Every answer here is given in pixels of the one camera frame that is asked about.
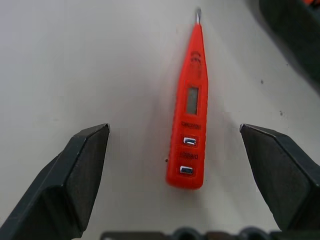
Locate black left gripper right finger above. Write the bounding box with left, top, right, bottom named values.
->
left=239, top=123, right=320, bottom=232

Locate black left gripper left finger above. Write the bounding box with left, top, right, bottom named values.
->
left=0, top=123, right=111, bottom=240

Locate black tool case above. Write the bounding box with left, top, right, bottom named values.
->
left=258, top=0, right=320, bottom=85

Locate orange digital voltage tester pen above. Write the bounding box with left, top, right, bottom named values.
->
left=165, top=7, right=210, bottom=191

